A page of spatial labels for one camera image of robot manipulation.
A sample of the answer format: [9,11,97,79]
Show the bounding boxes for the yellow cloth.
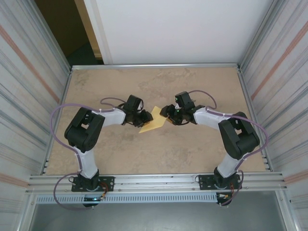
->
[139,106,168,134]

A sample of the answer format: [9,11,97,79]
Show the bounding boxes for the grey metal shelf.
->
[28,192,289,231]

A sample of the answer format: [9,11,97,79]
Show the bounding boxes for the long aluminium table edge rail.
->
[71,63,241,70]

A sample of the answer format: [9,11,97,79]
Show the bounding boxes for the wide aluminium mounting rail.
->
[28,171,288,194]

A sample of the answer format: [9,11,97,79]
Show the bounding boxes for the aluminium side rail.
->
[237,66,274,172]
[43,68,73,175]

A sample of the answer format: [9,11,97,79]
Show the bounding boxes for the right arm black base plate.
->
[197,173,241,191]

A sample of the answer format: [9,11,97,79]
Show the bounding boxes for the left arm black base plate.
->
[71,176,115,193]

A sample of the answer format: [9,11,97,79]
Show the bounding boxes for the grey slotted cable duct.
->
[36,193,218,204]

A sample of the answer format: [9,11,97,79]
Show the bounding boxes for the white door frame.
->
[83,0,114,65]

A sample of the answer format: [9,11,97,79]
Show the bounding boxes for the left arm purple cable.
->
[49,97,127,211]

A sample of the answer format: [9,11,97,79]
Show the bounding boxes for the ribbed translucent enclosure panel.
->
[0,0,72,212]
[240,0,308,212]

